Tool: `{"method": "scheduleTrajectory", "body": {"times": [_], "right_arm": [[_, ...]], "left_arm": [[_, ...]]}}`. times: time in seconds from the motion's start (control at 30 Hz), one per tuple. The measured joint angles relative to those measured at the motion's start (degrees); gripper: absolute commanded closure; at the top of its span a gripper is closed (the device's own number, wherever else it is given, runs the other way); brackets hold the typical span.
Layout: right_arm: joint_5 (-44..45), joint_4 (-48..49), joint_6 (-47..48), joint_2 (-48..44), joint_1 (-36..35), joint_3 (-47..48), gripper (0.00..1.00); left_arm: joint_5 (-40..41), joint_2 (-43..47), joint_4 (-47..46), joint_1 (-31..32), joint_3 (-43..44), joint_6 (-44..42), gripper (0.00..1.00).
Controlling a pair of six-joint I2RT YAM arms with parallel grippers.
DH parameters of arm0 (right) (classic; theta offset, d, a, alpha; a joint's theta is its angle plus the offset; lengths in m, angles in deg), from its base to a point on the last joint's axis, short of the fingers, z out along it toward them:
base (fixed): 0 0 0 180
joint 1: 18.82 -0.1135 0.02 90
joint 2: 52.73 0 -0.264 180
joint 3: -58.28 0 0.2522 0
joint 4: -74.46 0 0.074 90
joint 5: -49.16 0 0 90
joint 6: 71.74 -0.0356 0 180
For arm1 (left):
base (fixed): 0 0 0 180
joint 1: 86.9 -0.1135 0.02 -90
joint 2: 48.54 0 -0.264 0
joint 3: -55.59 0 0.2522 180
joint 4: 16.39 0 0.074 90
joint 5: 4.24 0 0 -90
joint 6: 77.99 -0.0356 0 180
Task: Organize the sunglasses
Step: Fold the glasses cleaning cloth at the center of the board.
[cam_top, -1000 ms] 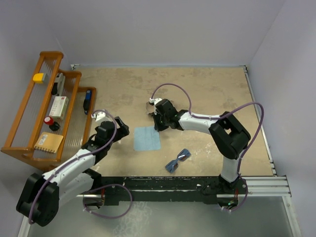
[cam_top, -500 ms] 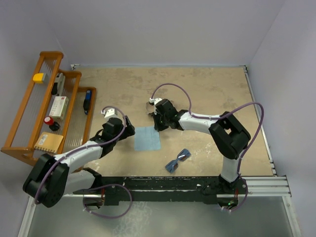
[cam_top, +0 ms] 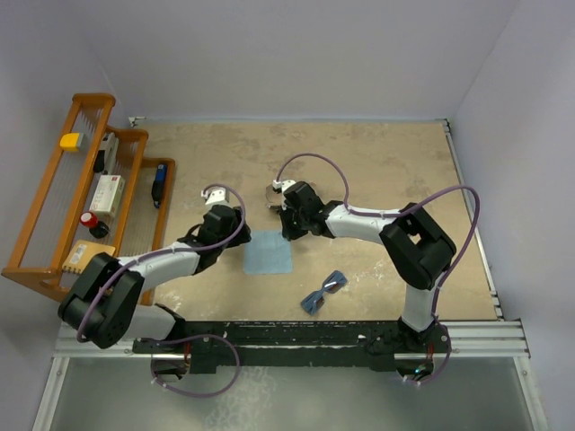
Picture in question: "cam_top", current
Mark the white red box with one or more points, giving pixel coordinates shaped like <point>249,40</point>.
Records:
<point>107,195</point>

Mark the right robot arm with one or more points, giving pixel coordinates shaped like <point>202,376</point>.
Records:
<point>418,247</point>

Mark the blue cleaning cloth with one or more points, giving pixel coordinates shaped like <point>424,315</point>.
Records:
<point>268,253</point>

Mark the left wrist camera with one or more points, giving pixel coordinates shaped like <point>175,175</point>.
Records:
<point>215,196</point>

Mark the grey black stapler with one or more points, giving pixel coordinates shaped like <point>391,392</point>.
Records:
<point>106,155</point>

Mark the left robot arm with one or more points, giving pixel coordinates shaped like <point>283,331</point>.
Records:
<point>103,300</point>

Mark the yellow grey eraser block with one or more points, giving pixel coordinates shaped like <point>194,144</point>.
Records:
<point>74,142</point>

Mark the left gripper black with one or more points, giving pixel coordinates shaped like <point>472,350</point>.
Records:
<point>243,237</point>

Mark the wooden tiered shelf rack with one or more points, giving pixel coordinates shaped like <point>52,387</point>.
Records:
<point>51,227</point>

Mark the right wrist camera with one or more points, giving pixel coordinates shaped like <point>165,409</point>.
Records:
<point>280,186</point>

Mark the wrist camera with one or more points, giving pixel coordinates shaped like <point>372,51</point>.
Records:
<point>280,186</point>
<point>215,196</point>

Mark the white printed glasses case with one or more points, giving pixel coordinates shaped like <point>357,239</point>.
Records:
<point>273,198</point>

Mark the blue sunglasses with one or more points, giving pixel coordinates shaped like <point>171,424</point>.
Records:
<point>313,303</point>

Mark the blue black utility knife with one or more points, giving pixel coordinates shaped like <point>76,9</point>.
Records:
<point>157,190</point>

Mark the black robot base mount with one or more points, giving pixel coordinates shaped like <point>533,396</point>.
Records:
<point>381,346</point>

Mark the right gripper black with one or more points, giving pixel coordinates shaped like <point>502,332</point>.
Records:
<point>288,232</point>

